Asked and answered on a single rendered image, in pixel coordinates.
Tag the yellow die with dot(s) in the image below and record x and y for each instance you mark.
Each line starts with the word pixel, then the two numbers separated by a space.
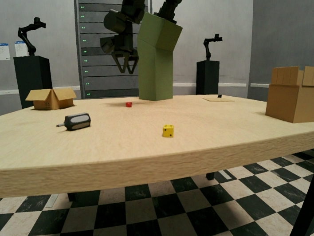
pixel 168 130

